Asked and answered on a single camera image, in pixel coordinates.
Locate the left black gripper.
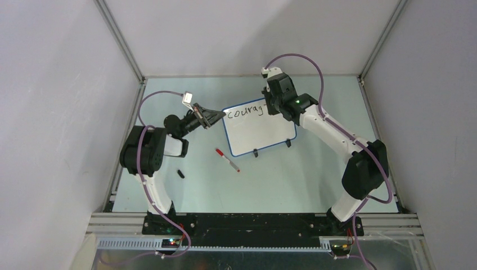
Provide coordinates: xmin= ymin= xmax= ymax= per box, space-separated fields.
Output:
xmin=179 ymin=103 xmax=225 ymax=138

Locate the blue framed whiteboard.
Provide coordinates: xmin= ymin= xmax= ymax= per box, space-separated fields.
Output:
xmin=222 ymin=98 xmax=297 ymax=157

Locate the black marker cap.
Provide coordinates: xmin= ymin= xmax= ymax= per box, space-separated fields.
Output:
xmin=177 ymin=170 xmax=185 ymax=179

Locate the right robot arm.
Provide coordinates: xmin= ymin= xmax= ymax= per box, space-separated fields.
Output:
xmin=262 ymin=67 xmax=390 ymax=235

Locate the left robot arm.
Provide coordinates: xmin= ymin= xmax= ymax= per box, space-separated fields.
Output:
xmin=119 ymin=103 xmax=226 ymax=235

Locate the red whiteboard marker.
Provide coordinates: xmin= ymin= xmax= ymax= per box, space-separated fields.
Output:
xmin=215 ymin=148 xmax=240 ymax=173

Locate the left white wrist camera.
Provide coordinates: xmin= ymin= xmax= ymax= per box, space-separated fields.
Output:
xmin=182 ymin=91 xmax=193 ymax=110

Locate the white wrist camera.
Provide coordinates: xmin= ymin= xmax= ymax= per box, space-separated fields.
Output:
xmin=261 ymin=67 xmax=283 ymax=79
xmin=182 ymin=91 xmax=193 ymax=110

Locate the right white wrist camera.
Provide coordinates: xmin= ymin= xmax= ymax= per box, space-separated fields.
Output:
xmin=261 ymin=67 xmax=283 ymax=79

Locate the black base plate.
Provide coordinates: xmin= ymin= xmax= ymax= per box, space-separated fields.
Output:
xmin=142 ymin=213 xmax=364 ymax=248

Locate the aluminium frame rail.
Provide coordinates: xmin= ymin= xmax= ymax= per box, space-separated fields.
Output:
xmin=87 ymin=213 xmax=424 ymax=253

